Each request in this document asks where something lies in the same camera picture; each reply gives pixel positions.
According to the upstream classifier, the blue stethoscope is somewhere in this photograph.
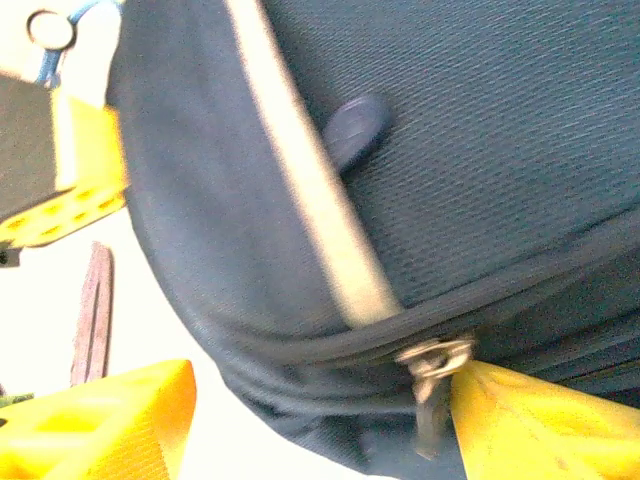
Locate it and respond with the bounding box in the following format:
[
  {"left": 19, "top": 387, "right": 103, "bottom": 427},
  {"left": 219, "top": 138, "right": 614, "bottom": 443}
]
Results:
[{"left": 27, "top": 0, "right": 124, "bottom": 91}]

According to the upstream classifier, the navy blue backpack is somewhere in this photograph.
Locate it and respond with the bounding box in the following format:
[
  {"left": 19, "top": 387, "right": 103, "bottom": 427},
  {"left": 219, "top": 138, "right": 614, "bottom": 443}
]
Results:
[{"left": 107, "top": 0, "right": 640, "bottom": 480}]

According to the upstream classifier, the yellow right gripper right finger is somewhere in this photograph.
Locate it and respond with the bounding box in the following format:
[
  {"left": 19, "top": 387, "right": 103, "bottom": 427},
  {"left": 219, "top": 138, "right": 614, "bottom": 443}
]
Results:
[{"left": 449, "top": 360, "right": 640, "bottom": 480}]

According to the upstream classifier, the grey purple glasses case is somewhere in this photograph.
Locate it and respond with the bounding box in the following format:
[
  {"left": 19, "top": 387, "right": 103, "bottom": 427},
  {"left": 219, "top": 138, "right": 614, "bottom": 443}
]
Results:
[{"left": 69, "top": 241, "right": 115, "bottom": 389}]

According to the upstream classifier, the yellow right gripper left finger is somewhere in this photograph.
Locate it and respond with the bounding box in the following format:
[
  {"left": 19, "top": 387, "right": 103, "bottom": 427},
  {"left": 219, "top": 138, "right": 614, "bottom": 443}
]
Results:
[{"left": 0, "top": 358, "right": 196, "bottom": 480}]

